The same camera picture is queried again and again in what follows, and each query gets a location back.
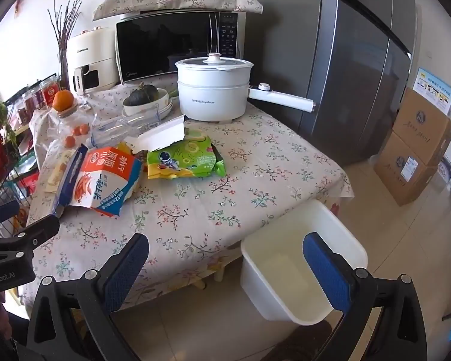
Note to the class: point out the upper cardboard box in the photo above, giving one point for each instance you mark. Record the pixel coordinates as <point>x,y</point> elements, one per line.
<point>423,127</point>

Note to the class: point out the white plastic trash bin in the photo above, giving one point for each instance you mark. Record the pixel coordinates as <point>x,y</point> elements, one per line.
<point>275,275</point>

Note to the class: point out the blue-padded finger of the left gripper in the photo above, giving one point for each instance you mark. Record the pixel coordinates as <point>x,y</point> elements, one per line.
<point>35,234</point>
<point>0,212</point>

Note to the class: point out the cardboard box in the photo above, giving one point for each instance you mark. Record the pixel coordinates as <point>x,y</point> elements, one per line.
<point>423,127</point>
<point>402,172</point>

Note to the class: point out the dried branches in vase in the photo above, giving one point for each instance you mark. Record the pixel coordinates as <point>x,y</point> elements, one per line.
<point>63,22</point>

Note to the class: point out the clear plastic water bottle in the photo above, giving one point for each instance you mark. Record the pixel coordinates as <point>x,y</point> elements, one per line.
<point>111,132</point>

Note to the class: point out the red label glass jar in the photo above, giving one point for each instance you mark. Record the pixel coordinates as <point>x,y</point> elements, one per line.
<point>49,87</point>

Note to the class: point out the white electric cooking pot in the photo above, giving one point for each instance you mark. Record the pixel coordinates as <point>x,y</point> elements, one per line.
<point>216,89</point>

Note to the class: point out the brown fuzzy slipper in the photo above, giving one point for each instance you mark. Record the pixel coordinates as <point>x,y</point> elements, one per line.
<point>302,344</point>

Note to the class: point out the green snack bag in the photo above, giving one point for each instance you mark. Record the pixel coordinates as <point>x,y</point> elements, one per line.
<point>193,157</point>

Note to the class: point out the grey refrigerator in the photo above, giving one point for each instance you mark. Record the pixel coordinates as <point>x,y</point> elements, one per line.
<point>351,57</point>

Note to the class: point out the blue white leaflet box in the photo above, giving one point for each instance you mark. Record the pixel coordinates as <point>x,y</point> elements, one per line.
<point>433,89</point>

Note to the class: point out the large orange fruit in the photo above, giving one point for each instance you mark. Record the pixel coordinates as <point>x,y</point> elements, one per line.
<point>63,100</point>

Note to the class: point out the white stacked plate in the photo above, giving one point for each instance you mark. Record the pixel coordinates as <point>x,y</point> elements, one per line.
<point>163,107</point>

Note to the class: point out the dark green squash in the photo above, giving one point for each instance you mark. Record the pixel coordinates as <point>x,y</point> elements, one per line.
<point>144,94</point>

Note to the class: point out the white ceramic bowl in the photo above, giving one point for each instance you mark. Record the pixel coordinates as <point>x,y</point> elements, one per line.
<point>162,93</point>

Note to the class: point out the blue white milk carton box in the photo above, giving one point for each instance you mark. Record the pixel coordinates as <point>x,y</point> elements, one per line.
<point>98,179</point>

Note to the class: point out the glass jar with wooden lid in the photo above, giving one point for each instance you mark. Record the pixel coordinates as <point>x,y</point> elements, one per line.
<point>63,124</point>

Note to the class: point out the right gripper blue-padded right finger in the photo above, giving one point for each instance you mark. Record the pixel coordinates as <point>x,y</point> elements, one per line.
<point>399,333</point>

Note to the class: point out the floral tablecloth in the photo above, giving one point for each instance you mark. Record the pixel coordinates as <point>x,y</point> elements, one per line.
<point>195,225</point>

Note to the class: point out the black microwave oven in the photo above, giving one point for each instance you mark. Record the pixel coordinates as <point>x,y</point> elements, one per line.
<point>151,43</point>

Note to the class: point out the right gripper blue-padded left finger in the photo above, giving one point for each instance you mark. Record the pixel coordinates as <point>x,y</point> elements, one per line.
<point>71,320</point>

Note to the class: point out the yellow bread package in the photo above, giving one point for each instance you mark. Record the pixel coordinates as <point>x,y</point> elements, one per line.
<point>56,176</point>

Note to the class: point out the lower cardboard box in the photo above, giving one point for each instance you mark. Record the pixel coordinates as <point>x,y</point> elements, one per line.
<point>402,172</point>

